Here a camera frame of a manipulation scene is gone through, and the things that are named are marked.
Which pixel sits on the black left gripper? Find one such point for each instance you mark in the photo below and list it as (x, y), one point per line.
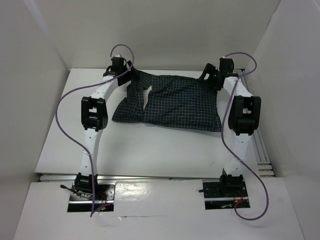
(128, 78)

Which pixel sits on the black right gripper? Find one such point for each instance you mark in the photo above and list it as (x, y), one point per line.
(209, 74)

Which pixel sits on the dark plaid pillowcase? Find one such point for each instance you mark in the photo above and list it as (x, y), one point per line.
(174, 102)

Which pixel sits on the cream white pillow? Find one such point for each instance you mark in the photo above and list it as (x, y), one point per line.
(146, 96)

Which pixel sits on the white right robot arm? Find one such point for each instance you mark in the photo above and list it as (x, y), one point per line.
(242, 116)

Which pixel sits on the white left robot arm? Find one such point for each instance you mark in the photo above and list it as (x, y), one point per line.
(94, 119)

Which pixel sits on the aluminium frame rail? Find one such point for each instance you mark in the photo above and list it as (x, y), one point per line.
(132, 149)

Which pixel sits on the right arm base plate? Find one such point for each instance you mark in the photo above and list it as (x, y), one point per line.
(216, 198)

